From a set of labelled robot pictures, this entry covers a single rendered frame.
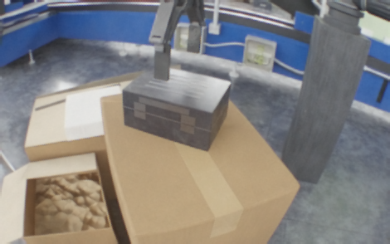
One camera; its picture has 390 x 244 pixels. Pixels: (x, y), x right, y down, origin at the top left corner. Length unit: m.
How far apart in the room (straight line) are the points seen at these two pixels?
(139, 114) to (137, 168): 0.12
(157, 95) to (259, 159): 0.23
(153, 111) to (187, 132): 0.07
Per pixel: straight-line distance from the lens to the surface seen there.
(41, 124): 1.27
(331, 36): 1.39
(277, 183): 0.50
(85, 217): 1.03
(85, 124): 1.06
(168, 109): 0.51
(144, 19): 3.13
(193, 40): 0.58
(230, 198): 0.45
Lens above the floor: 1.24
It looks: 35 degrees down
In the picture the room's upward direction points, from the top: 5 degrees clockwise
